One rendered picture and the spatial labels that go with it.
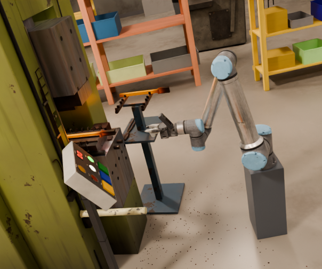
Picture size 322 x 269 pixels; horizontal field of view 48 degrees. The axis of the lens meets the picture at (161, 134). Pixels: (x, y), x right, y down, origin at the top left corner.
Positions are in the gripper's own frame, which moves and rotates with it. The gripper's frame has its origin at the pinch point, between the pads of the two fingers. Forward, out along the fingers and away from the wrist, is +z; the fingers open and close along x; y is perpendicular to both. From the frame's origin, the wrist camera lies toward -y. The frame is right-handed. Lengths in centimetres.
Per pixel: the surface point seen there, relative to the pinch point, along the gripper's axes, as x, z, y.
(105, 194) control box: -69, 7, -2
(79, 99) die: -12.5, 33.2, -31.3
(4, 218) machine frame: -50, 91, 27
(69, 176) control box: -74, 20, -18
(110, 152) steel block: -7.9, 26.9, 11.1
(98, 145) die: -9.1, 32.9, 4.2
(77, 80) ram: -8, 33, -42
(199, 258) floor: -20, -21, 100
